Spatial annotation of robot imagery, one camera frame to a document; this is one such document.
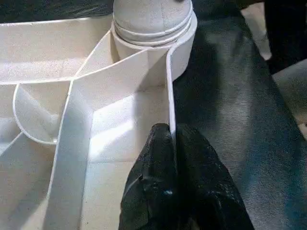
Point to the white plastic table top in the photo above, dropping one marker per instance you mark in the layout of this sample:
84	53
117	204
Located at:
72	105

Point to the black work mat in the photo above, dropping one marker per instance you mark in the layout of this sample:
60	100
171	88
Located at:
230	105

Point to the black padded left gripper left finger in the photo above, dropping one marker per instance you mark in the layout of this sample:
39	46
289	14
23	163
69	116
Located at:
151	187

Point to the white plastic table leg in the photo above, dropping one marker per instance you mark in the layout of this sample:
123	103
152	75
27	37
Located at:
151	19

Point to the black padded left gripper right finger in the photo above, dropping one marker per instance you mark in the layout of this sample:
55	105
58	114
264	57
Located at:
206	191

